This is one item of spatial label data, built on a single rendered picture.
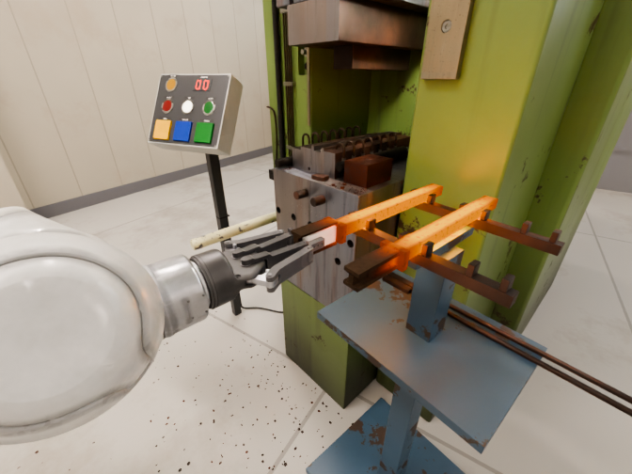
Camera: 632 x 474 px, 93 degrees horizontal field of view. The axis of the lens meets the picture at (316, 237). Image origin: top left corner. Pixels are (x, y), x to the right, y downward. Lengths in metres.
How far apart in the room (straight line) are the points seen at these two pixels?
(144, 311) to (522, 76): 0.78
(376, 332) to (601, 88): 0.93
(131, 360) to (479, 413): 0.57
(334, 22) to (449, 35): 0.27
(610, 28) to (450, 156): 0.56
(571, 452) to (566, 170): 1.00
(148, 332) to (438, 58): 0.81
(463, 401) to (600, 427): 1.13
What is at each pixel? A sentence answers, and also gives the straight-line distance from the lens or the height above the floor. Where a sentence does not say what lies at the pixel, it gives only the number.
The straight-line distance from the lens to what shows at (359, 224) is 0.56.
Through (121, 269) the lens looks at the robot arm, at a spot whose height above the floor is 1.10.
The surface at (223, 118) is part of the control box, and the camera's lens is 1.22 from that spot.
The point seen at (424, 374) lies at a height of 0.68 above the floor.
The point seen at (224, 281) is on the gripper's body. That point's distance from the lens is 0.39.
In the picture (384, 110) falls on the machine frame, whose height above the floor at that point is 1.07.
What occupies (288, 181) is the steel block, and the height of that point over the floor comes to 0.89.
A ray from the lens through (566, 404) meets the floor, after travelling 1.75.
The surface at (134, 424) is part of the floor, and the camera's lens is 1.54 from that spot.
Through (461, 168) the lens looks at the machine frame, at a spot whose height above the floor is 0.98.
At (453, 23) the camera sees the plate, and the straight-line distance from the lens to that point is 0.87.
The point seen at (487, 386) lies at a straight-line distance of 0.70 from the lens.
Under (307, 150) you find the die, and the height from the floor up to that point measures 0.98.
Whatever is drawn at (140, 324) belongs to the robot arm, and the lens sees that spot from 0.19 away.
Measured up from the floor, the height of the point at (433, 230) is 0.96.
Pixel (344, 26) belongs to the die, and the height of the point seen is 1.30.
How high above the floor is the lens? 1.19
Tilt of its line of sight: 28 degrees down
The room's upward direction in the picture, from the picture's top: straight up
